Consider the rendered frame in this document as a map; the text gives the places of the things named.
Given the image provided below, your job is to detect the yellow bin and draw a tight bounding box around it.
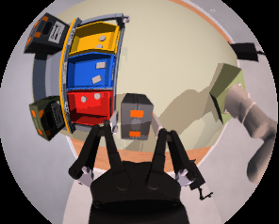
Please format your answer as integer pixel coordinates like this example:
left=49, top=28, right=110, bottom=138
left=69, top=22, right=121, bottom=57

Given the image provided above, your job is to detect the blue open bin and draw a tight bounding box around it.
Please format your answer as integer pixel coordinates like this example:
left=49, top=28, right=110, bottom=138
left=66, top=52, right=116, bottom=89

